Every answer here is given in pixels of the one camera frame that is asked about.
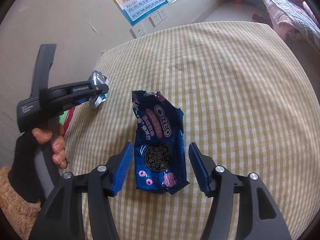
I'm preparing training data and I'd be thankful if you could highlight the person's left forearm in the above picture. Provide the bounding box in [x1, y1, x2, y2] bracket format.
[0, 132, 42, 240]

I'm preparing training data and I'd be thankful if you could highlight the person's left hand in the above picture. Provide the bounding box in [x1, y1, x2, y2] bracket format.
[32, 124, 67, 169]

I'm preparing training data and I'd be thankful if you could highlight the blue wall poster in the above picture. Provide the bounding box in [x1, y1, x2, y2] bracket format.
[100, 0, 168, 27]

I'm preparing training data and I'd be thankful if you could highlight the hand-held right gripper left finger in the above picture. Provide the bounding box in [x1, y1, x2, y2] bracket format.
[27, 142, 133, 240]

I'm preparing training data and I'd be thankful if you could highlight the white round wall outlet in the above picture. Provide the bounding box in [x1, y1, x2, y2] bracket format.
[130, 23, 145, 38]

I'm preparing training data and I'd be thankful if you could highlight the red bucket with green rim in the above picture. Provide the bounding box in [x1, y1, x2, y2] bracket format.
[60, 106, 77, 134]

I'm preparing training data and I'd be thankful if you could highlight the bed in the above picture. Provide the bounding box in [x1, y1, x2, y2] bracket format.
[260, 0, 320, 50]

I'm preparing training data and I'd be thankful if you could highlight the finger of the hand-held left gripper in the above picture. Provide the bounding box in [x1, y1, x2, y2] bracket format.
[87, 82, 109, 96]
[74, 94, 107, 105]

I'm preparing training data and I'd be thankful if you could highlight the pink blanket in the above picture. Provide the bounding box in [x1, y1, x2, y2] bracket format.
[301, 1, 315, 18]

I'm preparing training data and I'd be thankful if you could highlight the blue checked quilt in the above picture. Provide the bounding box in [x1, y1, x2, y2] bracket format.
[265, 0, 320, 43]

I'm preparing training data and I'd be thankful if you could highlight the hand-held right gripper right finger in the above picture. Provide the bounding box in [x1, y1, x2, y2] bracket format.
[188, 142, 293, 240]

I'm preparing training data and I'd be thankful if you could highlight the silver foil wrapper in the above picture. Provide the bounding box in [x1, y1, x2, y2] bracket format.
[89, 70, 111, 109]

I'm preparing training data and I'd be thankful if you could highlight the blue cookie wrapper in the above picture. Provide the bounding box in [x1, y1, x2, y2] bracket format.
[131, 89, 190, 195]

